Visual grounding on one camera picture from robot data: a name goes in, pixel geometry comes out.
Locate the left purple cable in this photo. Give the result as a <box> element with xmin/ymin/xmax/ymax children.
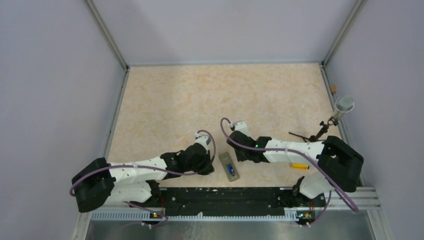
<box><xmin>68</xmin><ymin>129</ymin><xmax>217</xmax><ymax>229</ymax></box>

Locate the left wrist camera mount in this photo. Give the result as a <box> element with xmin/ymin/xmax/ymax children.
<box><xmin>194</xmin><ymin>133</ymin><xmax>212</xmax><ymax>148</ymax></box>

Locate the grey white remote control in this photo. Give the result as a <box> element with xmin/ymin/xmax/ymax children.
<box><xmin>218</xmin><ymin>152</ymin><xmax>240</xmax><ymax>182</ymax></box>

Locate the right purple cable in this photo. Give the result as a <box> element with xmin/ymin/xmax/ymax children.
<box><xmin>220</xmin><ymin>117</ymin><xmax>360</xmax><ymax>226</ymax></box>

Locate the blue AAA battery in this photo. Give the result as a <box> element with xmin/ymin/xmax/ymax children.
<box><xmin>226</xmin><ymin>164</ymin><xmax>233</xmax><ymax>175</ymax></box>

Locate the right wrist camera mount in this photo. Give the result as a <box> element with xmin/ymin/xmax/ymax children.
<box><xmin>230</xmin><ymin>121</ymin><xmax>250</xmax><ymax>136</ymax></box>

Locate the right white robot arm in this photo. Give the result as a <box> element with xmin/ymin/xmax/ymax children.
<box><xmin>227</xmin><ymin>130</ymin><xmax>364</xmax><ymax>206</ymax></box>

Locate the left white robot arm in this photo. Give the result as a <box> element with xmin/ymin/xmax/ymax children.
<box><xmin>69</xmin><ymin>143</ymin><xmax>216</xmax><ymax>213</ymax></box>

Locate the silver microphone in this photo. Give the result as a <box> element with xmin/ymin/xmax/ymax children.
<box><xmin>330</xmin><ymin>95</ymin><xmax>355</xmax><ymax>126</ymax></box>

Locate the small tan cork piece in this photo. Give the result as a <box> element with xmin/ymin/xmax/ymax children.
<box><xmin>329</xmin><ymin>84</ymin><xmax>337</xmax><ymax>94</ymax></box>

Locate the yellow battery cover block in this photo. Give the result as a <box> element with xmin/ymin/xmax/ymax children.
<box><xmin>290</xmin><ymin>163</ymin><xmax>310</xmax><ymax>170</ymax></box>

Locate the purple cable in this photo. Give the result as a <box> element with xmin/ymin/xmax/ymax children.
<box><xmin>68</xmin><ymin>129</ymin><xmax>217</xmax><ymax>229</ymax></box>
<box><xmin>220</xmin><ymin>117</ymin><xmax>360</xmax><ymax>226</ymax></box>

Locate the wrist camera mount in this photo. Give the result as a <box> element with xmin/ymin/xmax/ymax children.
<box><xmin>230</xmin><ymin>121</ymin><xmax>250</xmax><ymax>136</ymax></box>
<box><xmin>194</xmin><ymin>133</ymin><xmax>212</xmax><ymax>148</ymax></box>

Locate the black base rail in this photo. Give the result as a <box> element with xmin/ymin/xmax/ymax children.
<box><xmin>141</xmin><ymin>187</ymin><xmax>326</xmax><ymax>217</ymax></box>

